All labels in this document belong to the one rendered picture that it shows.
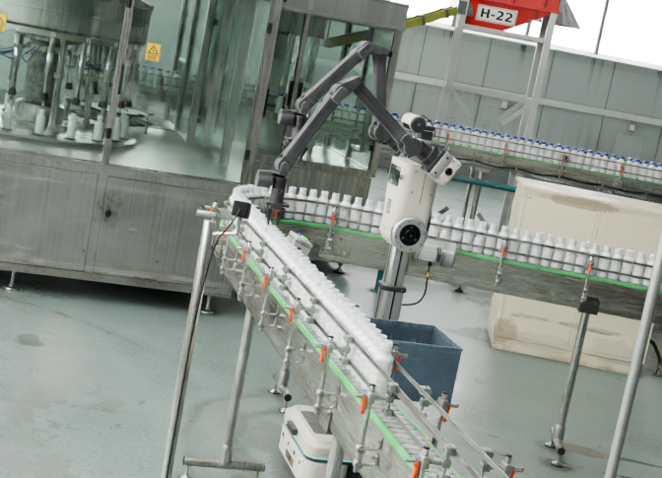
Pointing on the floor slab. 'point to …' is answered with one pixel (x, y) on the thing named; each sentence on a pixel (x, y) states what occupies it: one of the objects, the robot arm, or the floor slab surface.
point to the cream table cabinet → (625, 327)
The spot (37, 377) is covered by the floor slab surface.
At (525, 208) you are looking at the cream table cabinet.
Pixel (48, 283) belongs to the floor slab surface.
